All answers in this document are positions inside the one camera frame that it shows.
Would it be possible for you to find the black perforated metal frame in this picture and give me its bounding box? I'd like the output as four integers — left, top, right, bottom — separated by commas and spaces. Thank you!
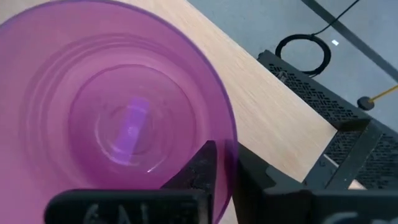
257, 49, 398, 190

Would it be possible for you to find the black coiled cable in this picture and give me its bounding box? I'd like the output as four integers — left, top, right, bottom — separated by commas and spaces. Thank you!
275, 0, 361, 78

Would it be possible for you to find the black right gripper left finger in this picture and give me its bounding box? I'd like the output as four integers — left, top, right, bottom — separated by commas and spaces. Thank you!
44, 139, 218, 224

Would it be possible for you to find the black metal table frame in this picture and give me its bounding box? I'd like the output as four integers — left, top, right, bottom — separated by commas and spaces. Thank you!
303, 119, 385, 190

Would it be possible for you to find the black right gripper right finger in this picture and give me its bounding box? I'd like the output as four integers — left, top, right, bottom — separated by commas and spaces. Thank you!
232, 142, 398, 224

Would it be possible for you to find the yellow hanging cable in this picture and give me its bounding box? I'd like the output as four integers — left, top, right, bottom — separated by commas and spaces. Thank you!
356, 83, 398, 111

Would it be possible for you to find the purple translucent small bowl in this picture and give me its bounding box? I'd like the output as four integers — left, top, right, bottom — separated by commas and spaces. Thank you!
0, 0, 239, 224

